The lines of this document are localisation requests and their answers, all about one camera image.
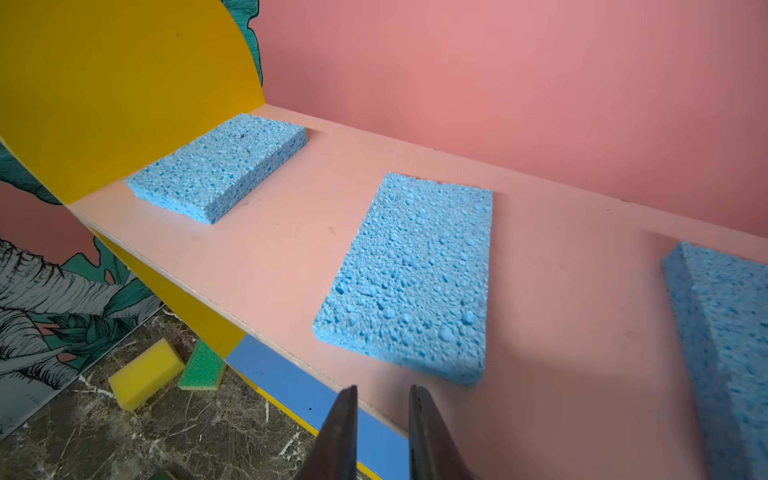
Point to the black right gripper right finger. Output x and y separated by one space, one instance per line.
432 452

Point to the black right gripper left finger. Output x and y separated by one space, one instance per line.
333 455

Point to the blue sponge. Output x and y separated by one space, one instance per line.
719 303
206 178
413 287

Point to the yellow pink blue shelf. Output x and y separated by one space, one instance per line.
608 131

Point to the bright green sponge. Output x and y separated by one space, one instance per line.
204 370

